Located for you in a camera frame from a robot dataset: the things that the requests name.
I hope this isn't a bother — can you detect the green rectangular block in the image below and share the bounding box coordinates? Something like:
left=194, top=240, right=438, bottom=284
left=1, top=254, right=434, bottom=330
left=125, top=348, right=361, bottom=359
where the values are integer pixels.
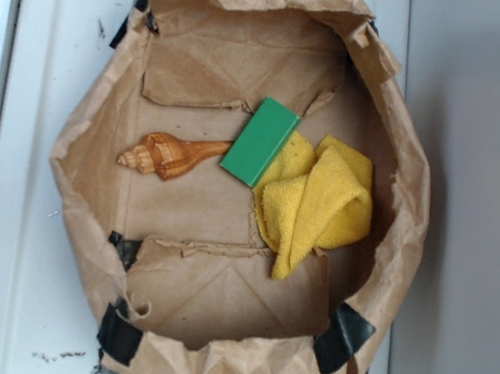
left=220, top=97, right=301, bottom=188

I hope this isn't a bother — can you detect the yellow microfiber cloth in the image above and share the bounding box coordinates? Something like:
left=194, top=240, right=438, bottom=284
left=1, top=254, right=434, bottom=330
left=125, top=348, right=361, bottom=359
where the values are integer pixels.
left=252, top=132, right=374, bottom=280

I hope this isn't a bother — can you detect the brown spiral sea shell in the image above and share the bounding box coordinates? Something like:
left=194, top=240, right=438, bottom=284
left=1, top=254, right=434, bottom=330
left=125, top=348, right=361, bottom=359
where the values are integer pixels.
left=117, top=132, right=233, bottom=181

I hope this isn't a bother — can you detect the brown paper bag tray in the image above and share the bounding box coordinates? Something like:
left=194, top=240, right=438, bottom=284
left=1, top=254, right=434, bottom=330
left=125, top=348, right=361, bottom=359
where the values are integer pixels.
left=51, top=0, right=430, bottom=374

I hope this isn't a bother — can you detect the white plastic tray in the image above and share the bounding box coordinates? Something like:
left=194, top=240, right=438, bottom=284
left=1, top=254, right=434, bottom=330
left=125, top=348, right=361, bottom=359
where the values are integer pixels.
left=0, top=0, right=462, bottom=374

